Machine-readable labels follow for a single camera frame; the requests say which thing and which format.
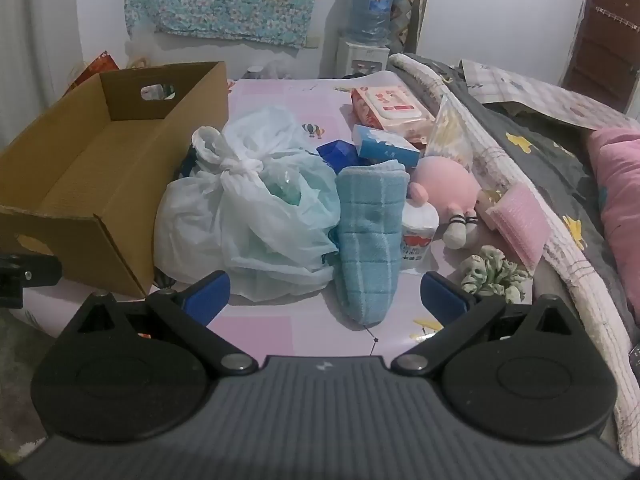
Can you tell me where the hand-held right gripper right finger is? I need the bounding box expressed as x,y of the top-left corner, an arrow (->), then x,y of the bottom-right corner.
390,270 -> 576,376

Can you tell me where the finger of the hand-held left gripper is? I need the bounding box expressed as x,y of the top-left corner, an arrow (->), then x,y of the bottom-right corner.
0,252 -> 63,311

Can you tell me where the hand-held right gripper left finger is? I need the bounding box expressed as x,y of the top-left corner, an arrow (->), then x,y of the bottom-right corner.
75,270 -> 258,376

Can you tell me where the white can with red label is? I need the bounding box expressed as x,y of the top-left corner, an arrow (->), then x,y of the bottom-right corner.
400,200 -> 440,263

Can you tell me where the brown cardboard box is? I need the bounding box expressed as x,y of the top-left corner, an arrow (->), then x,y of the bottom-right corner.
0,61 -> 230,297

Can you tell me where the dark blue soft pack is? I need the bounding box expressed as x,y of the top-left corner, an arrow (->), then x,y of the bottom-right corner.
316,139 -> 361,170

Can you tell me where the green scrunchie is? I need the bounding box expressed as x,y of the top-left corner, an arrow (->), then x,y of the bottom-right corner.
460,246 -> 531,305

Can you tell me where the pink printed mat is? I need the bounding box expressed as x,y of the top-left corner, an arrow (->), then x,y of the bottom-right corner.
10,71 -> 481,361

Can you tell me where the white plastic bag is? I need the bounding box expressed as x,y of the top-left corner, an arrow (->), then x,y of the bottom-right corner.
152,106 -> 343,297

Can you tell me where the blue striped towel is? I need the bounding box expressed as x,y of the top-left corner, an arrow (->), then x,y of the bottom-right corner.
331,160 -> 410,326

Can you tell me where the pink plush toy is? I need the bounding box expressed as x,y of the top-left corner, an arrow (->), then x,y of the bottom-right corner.
406,156 -> 488,250

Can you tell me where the white checked quilted blanket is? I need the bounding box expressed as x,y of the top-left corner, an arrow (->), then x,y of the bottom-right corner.
387,54 -> 640,466

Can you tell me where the light blue small box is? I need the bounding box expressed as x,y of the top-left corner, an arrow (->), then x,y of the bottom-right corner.
351,124 -> 421,168

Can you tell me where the clear bag of cotton swabs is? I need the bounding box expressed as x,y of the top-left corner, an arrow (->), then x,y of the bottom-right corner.
425,94 -> 473,171

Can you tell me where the grey blanket with yellow prints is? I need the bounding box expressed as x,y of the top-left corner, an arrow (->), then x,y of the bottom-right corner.
400,52 -> 640,311

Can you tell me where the pink wet wipes pack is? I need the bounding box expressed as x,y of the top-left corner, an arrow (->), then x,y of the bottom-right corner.
350,85 -> 436,143

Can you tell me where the pink quilt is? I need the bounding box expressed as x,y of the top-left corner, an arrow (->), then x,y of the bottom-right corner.
585,127 -> 640,273

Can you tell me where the red bag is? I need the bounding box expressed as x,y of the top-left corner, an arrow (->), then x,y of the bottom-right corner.
65,51 -> 121,93

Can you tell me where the checkered printed sheet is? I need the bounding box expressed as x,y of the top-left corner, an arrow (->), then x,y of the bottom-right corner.
460,58 -> 640,131

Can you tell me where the white water dispenser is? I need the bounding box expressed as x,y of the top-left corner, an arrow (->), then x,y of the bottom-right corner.
336,37 -> 390,78

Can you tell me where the patterned brown board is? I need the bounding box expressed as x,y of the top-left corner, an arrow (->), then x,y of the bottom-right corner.
390,0 -> 430,56

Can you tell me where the blue water jug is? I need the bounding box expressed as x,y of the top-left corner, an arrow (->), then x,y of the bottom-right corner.
348,0 -> 396,48

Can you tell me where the brown door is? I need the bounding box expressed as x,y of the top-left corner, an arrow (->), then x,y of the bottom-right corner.
560,0 -> 640,113

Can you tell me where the metal hook rail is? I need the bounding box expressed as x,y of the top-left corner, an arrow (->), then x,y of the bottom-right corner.
595,6 -> 640,33

